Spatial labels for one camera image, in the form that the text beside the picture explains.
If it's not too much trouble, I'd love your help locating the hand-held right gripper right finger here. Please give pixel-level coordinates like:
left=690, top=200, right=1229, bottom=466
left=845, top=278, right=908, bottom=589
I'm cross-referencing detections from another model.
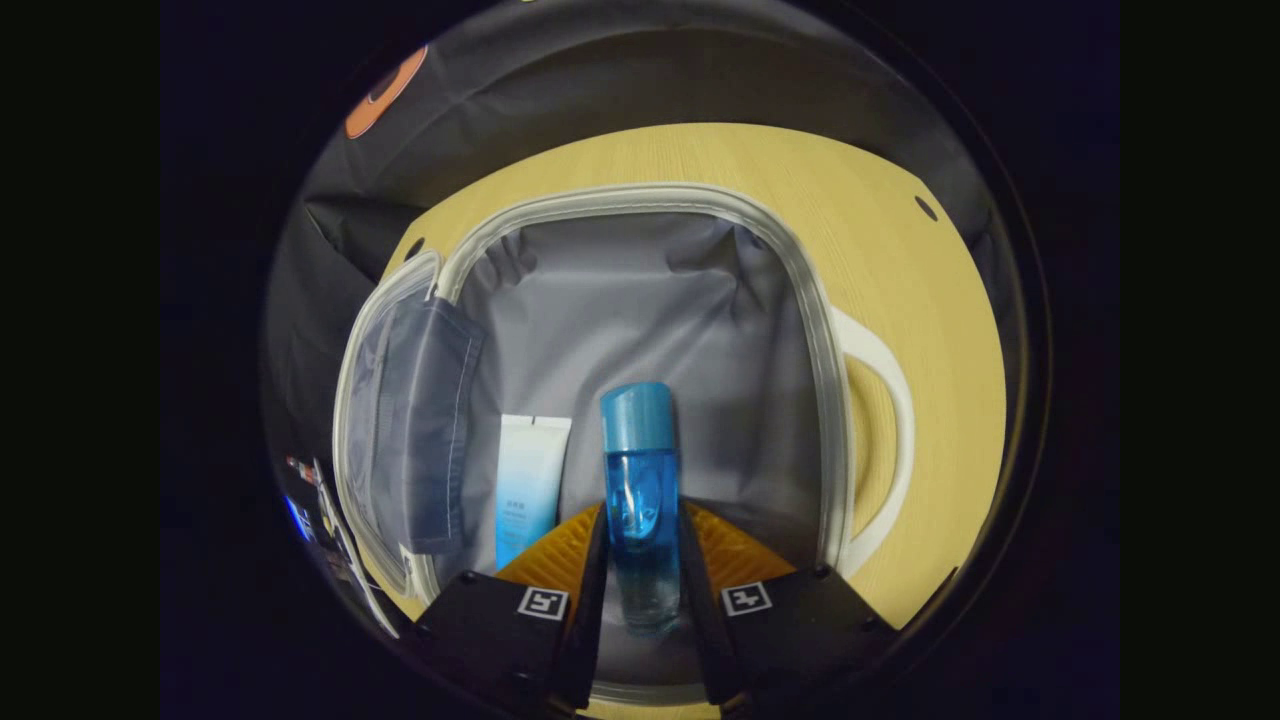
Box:
left=678, top=500, right=898, bottom=716

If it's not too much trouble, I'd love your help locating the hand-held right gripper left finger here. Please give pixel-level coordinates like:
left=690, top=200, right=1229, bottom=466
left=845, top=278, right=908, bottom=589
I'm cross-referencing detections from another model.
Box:
left=415, top=503, right=609, bottom=713

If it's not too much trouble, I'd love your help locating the blue skin care bottle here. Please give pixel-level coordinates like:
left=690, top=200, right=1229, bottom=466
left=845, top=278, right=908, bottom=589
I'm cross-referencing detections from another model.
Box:
left=599, top=381, right=685, bottom=638

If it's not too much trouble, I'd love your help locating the white blue skin care tube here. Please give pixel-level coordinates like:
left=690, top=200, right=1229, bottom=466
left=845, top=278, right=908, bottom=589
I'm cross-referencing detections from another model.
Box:
left=494, top=413, right=574, bottom=572

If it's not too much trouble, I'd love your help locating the white suitcase with grey lining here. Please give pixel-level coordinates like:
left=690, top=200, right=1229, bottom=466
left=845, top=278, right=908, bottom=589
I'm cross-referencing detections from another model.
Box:
left=332, top=181, right=917, bottom=707

